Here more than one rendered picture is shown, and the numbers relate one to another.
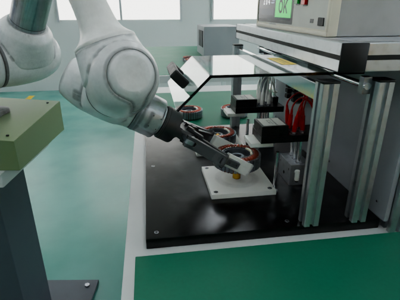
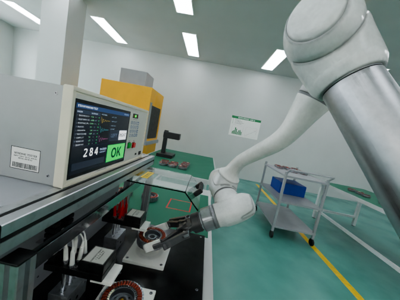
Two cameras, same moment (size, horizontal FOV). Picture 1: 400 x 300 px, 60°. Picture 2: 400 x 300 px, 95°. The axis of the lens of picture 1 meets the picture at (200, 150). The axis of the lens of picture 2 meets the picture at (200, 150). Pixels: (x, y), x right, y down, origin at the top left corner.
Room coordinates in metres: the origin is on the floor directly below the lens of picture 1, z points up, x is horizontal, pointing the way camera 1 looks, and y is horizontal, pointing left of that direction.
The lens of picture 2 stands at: (1.40, 0.15, 1.28)
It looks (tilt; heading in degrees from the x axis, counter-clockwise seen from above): 6 degrees down; 190
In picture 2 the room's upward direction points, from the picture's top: 11 degrees clockwise
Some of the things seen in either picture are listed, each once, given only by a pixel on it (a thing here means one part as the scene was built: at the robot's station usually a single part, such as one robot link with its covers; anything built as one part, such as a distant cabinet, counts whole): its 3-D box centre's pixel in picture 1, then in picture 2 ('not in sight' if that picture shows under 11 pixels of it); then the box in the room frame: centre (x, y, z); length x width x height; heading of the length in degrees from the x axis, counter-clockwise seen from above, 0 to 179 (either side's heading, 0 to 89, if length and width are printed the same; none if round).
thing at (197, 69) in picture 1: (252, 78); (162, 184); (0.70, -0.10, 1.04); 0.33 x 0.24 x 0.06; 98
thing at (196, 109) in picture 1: (188, 112); not in sight; (1.37, 0.05, 0.77); 0.11 x 0.11 x 0.04
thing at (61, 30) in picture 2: not in sight; (57, 83); (-1.73, -3.49, 1.65); 0.50 x 0.45 x 3.30; 98
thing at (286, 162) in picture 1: (293, 168); (114, 238); (0.78, -0.23, 0.80); 0.07 x 0.05 x 0.06; 8
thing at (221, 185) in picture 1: (236, 179); (149, 251); (0.76, -0.09, 0.78); 0.15 x 0.15 x 0.01; 8
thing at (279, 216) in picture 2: not in sight; (286, 196); (-1.65, 1.13, 0.51); 1.01 x 0.60 x 1.01; 8
